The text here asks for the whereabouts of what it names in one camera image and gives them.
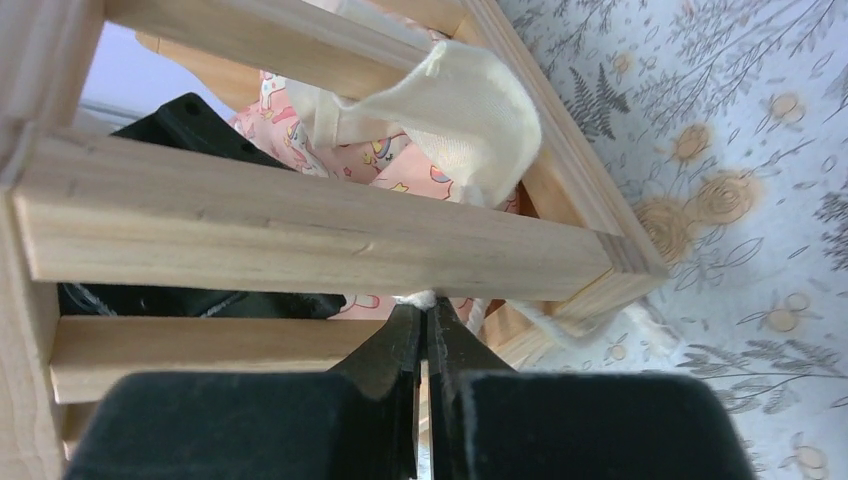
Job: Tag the pink patterned bed cushion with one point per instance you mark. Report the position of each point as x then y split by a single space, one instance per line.
459 128

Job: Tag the floral table mat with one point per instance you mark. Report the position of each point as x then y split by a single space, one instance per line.
724 125

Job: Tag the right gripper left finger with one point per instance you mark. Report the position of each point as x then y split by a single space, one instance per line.
357 420

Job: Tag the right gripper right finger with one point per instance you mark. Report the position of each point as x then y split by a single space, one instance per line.
489 421

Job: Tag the wooden pet bed frame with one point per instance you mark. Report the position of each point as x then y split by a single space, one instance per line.
77 206

